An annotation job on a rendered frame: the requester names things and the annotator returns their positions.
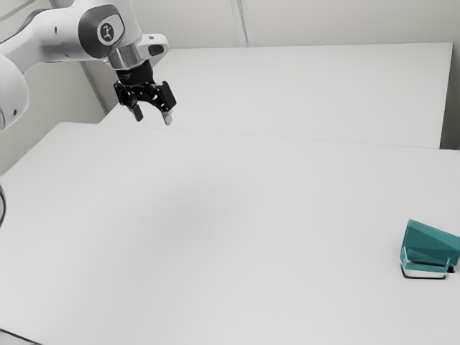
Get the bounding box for teal faceted mug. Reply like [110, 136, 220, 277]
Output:
[400, 218, 460, 274]

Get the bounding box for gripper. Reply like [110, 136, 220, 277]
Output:
[113, 60, 178, 127]

